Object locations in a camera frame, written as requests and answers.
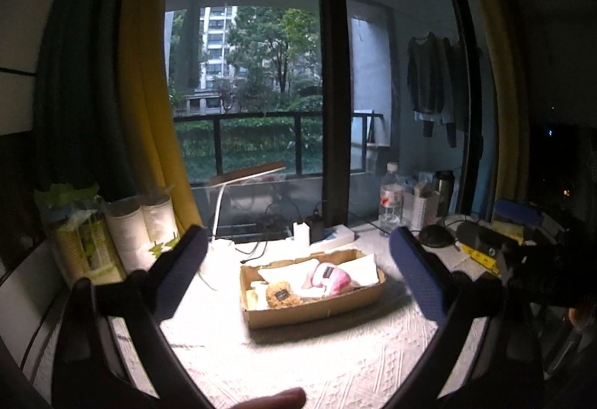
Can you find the white paper cup pack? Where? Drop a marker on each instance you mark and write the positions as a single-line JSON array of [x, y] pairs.
[[141, 228]]

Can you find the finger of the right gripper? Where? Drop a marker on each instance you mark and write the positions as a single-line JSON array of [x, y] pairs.
[[480, 238], [516, 213]]

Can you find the yellow curtain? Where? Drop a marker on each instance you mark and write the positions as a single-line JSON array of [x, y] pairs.
[[153, 148]]

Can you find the clear water bottle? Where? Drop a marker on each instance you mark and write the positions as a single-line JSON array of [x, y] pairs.
[[391, 200]]

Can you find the white embossed tablecloth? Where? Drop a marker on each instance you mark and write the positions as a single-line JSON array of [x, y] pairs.
[[353, 360]]

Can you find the white phone charger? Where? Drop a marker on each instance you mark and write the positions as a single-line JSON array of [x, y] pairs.
[[301, 235]]

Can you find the hanging dark sweater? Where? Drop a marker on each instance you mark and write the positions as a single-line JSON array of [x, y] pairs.
[[430, 85]]

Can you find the pink plush toy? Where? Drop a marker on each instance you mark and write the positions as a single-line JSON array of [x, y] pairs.
[[329, 279]]

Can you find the brown plush toy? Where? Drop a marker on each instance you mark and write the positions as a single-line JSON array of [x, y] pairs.
[[281, 295]]

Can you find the black balcony railing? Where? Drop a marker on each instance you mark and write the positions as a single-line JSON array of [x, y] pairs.
[[216, 144]]

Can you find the operator hand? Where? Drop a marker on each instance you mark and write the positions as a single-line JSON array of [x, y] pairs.
[[294, 398]]

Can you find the open cardboard box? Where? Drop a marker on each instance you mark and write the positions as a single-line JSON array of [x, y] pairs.
[[368, 283]]

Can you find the black power adapter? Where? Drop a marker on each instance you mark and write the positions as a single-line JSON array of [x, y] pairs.
[[316, 225]]

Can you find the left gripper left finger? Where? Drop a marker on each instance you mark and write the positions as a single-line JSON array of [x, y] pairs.
[[89, 370]]

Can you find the yellow plastic bag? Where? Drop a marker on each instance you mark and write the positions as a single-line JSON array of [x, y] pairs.
[[511, 255]]

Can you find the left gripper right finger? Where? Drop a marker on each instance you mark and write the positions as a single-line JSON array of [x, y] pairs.
[[450, 299]]

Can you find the white desk lamp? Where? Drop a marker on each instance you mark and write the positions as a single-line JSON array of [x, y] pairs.
[[218, 241]]

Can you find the dark window frame post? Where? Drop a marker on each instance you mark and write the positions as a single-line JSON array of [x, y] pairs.
[[335, 52]]

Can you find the green paper cup pack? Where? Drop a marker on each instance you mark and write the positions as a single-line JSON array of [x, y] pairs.
[[79, 237]]

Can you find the white perforated basket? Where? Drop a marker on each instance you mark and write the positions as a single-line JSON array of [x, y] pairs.
[[419, 212]]

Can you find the white yellow patterned cloth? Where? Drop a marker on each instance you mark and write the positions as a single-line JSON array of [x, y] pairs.
[[256, 296]]

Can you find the black round puck device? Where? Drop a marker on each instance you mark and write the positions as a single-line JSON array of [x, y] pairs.
[[436, 236]]

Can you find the steel thermos flask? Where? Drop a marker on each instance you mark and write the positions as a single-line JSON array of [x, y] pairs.
[[443, 185]]

